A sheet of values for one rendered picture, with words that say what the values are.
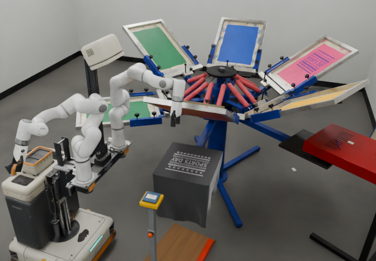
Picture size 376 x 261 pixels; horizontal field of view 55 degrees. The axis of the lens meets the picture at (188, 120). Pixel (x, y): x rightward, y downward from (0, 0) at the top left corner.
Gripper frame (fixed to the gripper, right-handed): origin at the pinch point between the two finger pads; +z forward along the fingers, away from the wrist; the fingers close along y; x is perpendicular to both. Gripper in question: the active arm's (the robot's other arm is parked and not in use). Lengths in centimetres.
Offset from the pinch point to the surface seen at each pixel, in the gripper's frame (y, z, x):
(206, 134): -100, 29, 2
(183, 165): -44, 43, -3
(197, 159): -56, 39, 5
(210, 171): -44, 43, 19
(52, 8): -399, -84, -380
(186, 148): -66, 36, -8
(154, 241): -11, 93, -10
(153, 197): -1, 54, -10
